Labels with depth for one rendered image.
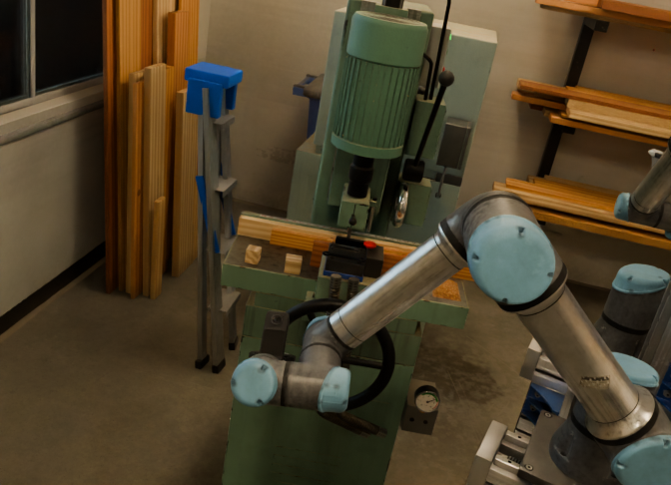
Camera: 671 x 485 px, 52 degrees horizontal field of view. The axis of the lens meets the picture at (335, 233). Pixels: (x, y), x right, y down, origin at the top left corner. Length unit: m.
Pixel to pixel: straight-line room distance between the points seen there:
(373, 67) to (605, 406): 0.85
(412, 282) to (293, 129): 3.11
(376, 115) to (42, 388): 1.69
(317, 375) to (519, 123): 3.07
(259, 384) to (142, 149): 2.02
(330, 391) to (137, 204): 2.07
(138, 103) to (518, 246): 2.18
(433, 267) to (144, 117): 2.02
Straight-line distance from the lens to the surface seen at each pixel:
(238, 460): 1.99
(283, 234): 1.78
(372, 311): 1.20
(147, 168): 3.04
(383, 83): 1.57
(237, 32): 4.23
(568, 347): 1.10
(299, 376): 1.15
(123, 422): 2.58
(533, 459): 1.42
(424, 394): 1.73
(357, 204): 1.69
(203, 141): 2.47
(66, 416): 2.62
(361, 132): 1.60
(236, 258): 1.69
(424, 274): 1.17
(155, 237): 3.13
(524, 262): 1.00
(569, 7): 3.51
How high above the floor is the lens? 1.66
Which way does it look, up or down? 23 degrees down
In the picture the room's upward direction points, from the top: 11 degrees clockwise
